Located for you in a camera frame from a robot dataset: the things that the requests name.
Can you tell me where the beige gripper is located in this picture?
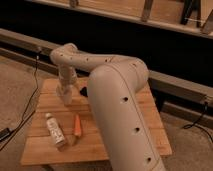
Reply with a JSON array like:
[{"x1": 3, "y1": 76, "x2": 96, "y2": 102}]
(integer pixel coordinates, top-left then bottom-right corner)
[{"x1": 57, "y1": 66, "x2": 77, "y2": 95}]

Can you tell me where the translucent white ceramic cup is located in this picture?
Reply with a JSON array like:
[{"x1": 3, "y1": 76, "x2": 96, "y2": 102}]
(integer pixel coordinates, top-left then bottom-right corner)
[{"x1": 56, "y1": 85, "x2": 72, "y2": 106}]

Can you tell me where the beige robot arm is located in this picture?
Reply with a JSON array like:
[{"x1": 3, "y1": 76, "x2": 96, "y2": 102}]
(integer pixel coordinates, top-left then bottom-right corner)
[{"x1": 50, "y1": 43, "x2": 166, "y2": 171}]

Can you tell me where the dark purple bowl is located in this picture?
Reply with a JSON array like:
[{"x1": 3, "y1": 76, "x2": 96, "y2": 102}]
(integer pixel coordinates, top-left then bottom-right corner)
[{"x1": 79, "y1": 87, "x2": 88, "y2": 97}]

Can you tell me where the white labelled bottle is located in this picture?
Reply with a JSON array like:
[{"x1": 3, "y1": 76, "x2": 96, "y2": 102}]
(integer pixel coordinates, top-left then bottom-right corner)
[{"x1": 45, "y1": 113, "x2": 66, "y2": 148}]

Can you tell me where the orange carrot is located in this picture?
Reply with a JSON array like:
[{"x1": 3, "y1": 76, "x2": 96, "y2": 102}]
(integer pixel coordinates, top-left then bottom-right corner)
[{"x1": 74, "y1": 114, "x2": 82, "y2": 137}]

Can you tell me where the black cable on floor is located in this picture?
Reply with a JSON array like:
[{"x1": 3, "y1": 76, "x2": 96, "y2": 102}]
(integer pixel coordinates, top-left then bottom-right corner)
[{"x1": 0, "y1": 49, "x2": 42, "y2": 152}]

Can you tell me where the black cable at right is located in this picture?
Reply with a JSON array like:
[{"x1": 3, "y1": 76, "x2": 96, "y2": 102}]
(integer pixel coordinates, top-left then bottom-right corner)
[{"x1": 181, "y1": 100, "x2": 213, "y2": 145}]

